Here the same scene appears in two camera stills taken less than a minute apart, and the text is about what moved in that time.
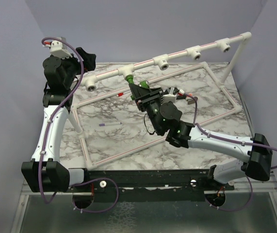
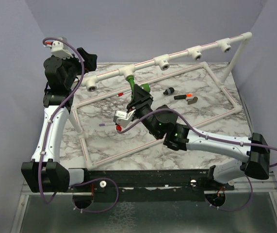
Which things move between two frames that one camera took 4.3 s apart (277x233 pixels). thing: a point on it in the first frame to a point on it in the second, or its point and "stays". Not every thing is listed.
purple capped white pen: (110, 124) stays
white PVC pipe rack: (195, 53) stays
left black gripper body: (88, 66) stays
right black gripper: (144, 96) to (142, 99)
